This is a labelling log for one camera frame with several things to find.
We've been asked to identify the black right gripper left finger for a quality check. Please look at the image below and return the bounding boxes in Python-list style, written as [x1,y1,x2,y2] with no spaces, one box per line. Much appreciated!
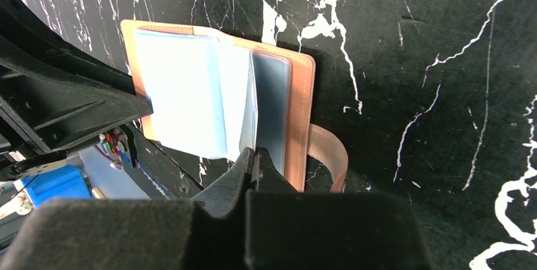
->
[191,148,255,269]

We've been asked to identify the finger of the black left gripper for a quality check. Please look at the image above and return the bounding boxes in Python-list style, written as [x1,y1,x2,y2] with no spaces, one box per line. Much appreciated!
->
[1,37,153,154]
[1,0,134,92]

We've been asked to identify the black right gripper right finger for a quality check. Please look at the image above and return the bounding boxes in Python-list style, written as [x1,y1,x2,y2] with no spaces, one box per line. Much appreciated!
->
[251,147,300,270]

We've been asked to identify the brown leather card holder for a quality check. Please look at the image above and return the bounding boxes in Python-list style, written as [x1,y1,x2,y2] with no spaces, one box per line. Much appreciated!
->
[120,20,348,193]

